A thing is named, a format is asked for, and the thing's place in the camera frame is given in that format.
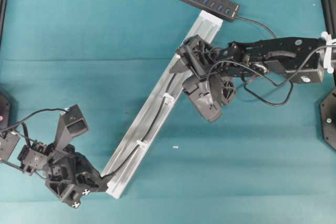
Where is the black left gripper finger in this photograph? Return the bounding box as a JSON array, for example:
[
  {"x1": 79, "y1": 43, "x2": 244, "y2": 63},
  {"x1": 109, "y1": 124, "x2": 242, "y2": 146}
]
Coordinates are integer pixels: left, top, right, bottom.
[
  {"x1": 71, "y1": 175, "x2": 109, "y2": 195},
  {"x1": 75, "y1": 152, "x2": 101, "y2": 179}
]

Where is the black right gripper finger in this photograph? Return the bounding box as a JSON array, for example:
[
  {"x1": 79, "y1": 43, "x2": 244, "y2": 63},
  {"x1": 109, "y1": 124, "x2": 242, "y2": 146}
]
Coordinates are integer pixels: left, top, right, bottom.
[
  {"x1": 182, "y1": 35, "x2": 213, "y2": 51},
  {"x1": 169, "y1": 51, "x2": 193, "y2": 75}
]

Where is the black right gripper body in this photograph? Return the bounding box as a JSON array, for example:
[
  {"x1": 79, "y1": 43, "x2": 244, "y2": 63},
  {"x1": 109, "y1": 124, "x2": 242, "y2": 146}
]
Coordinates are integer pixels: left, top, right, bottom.
[{"x1": 176, "y1": 44, "x2": 236, "y2": 106}]

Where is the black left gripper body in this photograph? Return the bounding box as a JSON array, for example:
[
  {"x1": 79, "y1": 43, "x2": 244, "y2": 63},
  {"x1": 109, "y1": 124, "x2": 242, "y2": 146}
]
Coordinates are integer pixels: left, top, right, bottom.
[{"x1": 18, "y1": 143, "x2": 83, "y2": 208}]

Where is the black USB cable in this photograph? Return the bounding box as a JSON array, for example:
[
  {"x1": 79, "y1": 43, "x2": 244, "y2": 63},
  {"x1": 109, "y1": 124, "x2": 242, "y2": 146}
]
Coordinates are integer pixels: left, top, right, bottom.
[{"x1": 101, "y1": 15, "x2": 278, "y2": 179}]

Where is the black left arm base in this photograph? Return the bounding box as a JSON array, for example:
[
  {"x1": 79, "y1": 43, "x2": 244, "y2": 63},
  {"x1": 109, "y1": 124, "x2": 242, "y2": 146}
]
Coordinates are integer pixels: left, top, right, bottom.
[{"x1": 1, "y1": 91, "x2": 17, "y2": 129}]

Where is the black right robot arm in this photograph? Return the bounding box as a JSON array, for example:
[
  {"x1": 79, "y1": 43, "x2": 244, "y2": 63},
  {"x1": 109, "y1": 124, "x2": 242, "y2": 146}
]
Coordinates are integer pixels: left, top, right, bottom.
[{"x1": 170, "y1": 35, "x2": 335, "y2": 108}]

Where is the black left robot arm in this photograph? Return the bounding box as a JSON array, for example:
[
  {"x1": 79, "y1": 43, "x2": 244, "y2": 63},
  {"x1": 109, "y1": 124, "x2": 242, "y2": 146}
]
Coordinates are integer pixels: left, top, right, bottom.
[{"x1": 1, "y1": 131, "x2": 109, "y2": 209}]

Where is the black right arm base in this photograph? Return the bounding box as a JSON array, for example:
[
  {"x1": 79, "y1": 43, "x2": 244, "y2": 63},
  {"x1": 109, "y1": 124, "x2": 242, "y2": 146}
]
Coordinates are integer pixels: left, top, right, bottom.
[{"x1": 320, "y1": 0, "x2": 335, "y2": 149}]

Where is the black USB hub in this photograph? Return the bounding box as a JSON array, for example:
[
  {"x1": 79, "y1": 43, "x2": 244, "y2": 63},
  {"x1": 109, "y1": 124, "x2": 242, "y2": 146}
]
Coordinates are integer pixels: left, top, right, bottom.
[{"x1": 180, "y1": 0, "x2": 240, "y2": 22}]

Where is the silver aluminium rail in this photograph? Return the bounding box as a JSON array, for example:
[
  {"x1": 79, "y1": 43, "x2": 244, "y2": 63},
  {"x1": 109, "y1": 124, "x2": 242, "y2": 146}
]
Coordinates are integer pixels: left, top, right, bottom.
[{"x1": 103, "y1": 10, "x2": 224, "y2": 199}]

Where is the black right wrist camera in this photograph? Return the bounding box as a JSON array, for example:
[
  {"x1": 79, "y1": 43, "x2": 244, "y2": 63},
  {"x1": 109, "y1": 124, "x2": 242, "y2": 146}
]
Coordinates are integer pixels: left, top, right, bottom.
[{"x1": 182, "y1": 75, "x2": 222, "y2": 123}]

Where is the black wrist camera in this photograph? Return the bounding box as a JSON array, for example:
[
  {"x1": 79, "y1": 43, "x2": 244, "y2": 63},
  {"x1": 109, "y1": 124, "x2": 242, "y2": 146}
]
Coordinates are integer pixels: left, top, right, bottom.
[
  {"x1": 182, "y1": 75, "x2": 222, "y2": 123},
  {"x1": 54, "y1": 104, "x2": 89, "y2": 151}
]

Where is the white middle ring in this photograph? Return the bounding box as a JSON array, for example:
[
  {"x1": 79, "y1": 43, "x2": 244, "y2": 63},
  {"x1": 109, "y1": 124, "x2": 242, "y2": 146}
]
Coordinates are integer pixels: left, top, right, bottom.
[{"x1": 162, "y1": 92, "x2": 175, "y2": 105}]

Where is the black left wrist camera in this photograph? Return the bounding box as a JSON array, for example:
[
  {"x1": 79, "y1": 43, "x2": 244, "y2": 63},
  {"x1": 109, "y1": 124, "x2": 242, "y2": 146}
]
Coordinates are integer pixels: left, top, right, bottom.
[{"x1": 54, "y1": 104, "x2": 89, "y2": 151}]

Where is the left camera cable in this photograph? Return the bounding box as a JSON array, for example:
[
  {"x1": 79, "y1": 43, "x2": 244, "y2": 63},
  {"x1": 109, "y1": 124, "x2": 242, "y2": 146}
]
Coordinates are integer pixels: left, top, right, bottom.
[{"x1": 0, "y1": 108, "x2": 66, "y2": 135}]

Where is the camera cable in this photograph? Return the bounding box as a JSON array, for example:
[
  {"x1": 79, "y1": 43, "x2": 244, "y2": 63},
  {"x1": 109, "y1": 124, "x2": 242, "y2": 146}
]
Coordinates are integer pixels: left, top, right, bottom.
[
  {"x1": 204, "y1": 48, "x2": 323, "y2": 108},
  {"x1": 0, "y1": 108, "x2": 66, "y2": 135}
]

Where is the right camera cable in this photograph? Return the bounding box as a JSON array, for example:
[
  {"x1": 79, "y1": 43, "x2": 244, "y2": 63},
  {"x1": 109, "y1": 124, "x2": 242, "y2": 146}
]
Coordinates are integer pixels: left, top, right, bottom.
[{"x1": 204, "y1": 48, "x2": 323, "y2": 108}]

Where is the white cable tie on arm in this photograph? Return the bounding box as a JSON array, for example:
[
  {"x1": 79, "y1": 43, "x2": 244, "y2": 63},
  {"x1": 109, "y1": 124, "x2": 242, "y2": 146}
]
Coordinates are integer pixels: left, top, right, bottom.
[{"x1": 321, "y1": 31, "x2": 335, "y2": 73}]

